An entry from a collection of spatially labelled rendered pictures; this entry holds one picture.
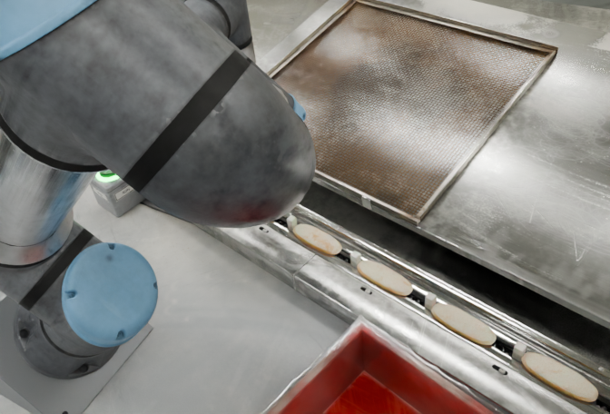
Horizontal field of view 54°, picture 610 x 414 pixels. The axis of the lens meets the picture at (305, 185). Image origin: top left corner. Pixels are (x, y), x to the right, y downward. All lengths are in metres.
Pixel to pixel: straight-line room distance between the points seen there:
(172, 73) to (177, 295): 0.70
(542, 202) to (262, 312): 0.48
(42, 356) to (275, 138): 0.59
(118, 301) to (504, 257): 0.56
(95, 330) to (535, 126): 0.80
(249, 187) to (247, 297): 0.63
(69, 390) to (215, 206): 0.61
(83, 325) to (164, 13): 0.44
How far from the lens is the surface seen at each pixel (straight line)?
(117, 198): 1.18
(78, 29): 0.36
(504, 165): 1.07
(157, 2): 0.38
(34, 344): 0.89
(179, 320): 0.99
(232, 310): 0.98
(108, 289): 0.74
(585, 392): 0.88
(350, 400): 0.87
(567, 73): 1.25
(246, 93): 0.37
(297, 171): 0.41
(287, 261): 0.97
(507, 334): 0.91
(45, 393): 0.94
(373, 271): 0.95
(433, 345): 0.87
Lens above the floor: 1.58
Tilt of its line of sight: 41 degrees down
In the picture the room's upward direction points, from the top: 7 degrees counter-clockwise
